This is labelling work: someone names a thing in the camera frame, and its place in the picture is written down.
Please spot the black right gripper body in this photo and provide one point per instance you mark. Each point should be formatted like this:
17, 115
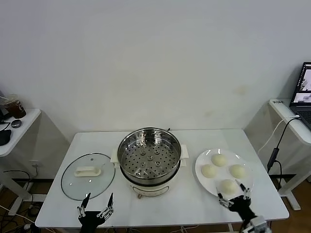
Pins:
239, 204

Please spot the white wall socket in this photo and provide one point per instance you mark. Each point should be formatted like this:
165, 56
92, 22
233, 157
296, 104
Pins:
34, 163

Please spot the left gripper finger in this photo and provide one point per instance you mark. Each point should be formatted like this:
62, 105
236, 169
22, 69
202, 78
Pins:
85, 201
111, 201

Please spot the open dark laptop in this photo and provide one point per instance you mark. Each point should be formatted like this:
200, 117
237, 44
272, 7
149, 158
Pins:
302, 97

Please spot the small printed label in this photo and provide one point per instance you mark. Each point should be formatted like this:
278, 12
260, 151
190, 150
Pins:
278, 102

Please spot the iced coffee plastic cup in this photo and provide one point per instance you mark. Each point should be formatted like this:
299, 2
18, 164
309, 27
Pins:
17, 108

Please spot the white side table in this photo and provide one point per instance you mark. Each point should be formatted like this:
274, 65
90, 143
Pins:
291, 126
26, 123

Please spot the white steamed baozi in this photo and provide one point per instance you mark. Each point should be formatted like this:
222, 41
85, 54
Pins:
237, 171
218, 160
228, 187
209, 171

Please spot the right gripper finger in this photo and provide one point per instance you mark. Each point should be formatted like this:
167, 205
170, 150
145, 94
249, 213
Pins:
243, 189
220, 197

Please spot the round white plate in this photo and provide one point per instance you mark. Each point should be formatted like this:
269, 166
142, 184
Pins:
206, 187

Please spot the perforated steel steamer basket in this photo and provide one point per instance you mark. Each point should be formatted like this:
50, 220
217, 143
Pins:
150, 157

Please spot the cream electric cooker pot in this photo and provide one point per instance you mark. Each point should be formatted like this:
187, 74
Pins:
150, 190

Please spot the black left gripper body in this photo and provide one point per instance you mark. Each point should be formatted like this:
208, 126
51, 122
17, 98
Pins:
90, 217

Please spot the round black disc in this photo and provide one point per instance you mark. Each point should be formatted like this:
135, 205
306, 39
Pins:
16, 123

